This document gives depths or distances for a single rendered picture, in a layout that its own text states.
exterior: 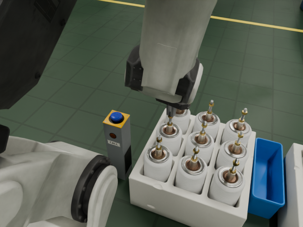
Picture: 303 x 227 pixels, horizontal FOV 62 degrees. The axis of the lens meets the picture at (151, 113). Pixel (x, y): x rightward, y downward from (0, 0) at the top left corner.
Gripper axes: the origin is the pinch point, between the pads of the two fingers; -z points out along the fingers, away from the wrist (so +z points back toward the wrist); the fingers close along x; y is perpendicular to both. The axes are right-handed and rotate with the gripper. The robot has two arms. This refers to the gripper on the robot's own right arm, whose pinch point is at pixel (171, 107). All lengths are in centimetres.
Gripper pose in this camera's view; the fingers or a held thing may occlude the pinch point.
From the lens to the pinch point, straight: 84.8
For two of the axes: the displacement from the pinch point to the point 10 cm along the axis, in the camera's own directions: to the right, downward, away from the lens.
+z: 0.3, -7.4, -6.7
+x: 8.6, 3.6, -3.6
